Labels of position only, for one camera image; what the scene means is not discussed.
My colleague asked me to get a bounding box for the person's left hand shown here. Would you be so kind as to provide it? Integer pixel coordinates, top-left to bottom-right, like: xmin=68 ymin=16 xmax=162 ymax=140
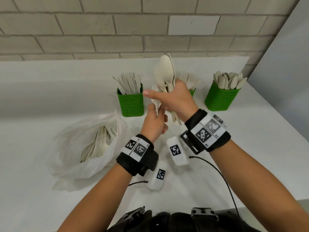
xmin=140 ymin=103 xmax=169 ymax=144

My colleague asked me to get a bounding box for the black harness buckle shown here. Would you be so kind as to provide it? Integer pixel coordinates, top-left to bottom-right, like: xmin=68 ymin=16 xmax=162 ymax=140
xmin=116 ymin=206 xmax=146 ymax=224
xmin=191 ymin=207 xmax=220 ymax=221

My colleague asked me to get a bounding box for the handful of white plastic cutlery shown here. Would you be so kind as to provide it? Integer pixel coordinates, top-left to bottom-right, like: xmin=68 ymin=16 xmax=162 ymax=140
xmin=151 ymin=53 xmax=183 ymax=126

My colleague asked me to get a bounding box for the person's right forearm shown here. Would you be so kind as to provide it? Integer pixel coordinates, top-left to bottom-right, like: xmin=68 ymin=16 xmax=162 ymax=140
xmin=209 ymin=139 xmax=309 ymax=232

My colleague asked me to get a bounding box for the black right camera cable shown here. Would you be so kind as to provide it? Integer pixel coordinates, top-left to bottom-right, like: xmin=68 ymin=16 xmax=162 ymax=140
xmin=188 ymin=156 xmax=240 ymax=218

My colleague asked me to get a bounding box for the black left camera cable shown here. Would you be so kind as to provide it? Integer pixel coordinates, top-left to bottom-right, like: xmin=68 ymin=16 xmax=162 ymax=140
xmin=128 ymin=180 xmax=149 ymax=187

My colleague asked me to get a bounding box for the black camera cable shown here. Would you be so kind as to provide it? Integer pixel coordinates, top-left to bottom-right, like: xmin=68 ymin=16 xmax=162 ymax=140
xmin=128 ymin=180 xmax=149 ymax=187
xmin=188 ymin=156 xmax=240 ymax=218

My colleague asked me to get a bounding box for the person's black clothing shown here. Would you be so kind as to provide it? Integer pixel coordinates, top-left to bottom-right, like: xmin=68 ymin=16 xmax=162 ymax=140
xmin=107 ymin=206 xmax=264 ymax=232

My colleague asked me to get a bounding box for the black wrist band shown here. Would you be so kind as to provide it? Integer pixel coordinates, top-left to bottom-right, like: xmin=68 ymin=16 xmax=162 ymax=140
xmin=116 ymin=134 xmax=159 ymax=177
xmin=180 ymin=108 xmax=231 ymax=155

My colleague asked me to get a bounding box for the clear plastic bag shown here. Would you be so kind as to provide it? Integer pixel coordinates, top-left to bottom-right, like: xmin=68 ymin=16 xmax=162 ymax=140
xmin=48 ymin=110 xmax=126 ymax=192

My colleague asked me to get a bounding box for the black left wrist band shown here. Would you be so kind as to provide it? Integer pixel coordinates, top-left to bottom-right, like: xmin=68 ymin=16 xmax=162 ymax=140
xmin=116 ymin=134 xmax=159 ymax=177

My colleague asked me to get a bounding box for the bunch of white plastic forks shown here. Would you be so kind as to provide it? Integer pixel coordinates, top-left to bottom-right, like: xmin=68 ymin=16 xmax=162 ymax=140
xmin=175 ymin=71 xmax=201 ymax=91

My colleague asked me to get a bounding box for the black right wrist band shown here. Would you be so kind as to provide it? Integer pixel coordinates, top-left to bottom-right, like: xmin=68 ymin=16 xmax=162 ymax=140
xmin=180 ymin=108 xmax=231 ymax=155

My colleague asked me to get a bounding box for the person's right hand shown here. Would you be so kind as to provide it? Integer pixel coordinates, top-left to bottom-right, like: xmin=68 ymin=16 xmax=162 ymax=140
xmin=143 ymin=78 xmax=199 ymax=122

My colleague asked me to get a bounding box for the bunch of white plastic knives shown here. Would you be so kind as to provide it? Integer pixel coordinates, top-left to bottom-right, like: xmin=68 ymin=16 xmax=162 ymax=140
xmin=112 ymin=72 xmax=143 ymax=95

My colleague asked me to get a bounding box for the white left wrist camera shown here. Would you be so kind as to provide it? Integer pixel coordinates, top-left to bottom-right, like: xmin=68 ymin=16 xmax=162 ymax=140
xmin=147 ymin=160 xmax=167 ymax=191

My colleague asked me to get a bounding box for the person's left forearm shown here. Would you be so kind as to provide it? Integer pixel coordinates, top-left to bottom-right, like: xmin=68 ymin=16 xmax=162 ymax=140
xmin=58 ymin=163 xmax=133 ymax=232

